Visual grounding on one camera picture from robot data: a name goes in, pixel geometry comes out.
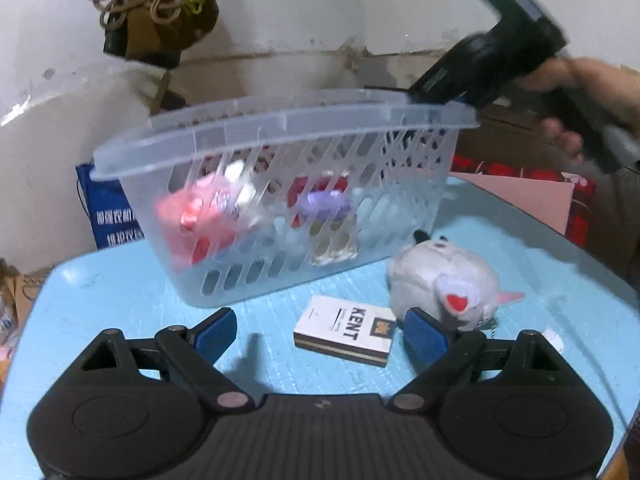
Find blue bag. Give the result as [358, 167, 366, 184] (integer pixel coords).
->
[75, 160, 148, 251]

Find dark wooden headboard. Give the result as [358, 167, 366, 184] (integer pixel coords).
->
[455, 105, 640, 281]

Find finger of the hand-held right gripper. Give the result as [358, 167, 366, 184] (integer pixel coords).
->
[387, 127, 427, 163]

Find brown cardboard box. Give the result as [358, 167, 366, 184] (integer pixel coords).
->
[0, 257, 48, 341]

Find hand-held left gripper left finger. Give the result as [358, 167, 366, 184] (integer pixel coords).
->
[60, 307, 258, 413]

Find pink paper sheet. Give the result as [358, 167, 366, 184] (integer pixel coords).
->
[450, 172, 576, 236]

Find purple-capped clear bottle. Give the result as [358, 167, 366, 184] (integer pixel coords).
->
[297, 189, 358, 267]

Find brown wooden stick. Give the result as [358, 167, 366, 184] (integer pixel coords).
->
[150, 67, 176, 113]

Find grey plush toy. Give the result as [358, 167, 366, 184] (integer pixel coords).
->
[387, 232, 526, 342]

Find clear plastic basket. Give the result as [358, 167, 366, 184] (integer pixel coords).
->
[90, 87, 482, 309]

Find brown hanging bag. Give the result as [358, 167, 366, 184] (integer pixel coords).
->
[102, 0, 221, 68]

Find red plaid blanket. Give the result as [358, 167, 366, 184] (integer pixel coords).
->
[450, 155, 598, 248]

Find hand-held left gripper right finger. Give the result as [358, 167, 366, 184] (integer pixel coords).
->
[387, 308, 583, 413]

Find white cigarette pack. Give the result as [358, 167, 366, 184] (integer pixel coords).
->
[293, 295, 397, 367]

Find person's right hand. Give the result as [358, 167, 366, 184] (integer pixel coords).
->
[515, 56, 640, 161]

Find white small bottle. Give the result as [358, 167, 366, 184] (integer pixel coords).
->
[222, 160, 273, 231]

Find red small box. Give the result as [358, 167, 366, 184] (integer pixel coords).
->
[287, 175, 351, 226]

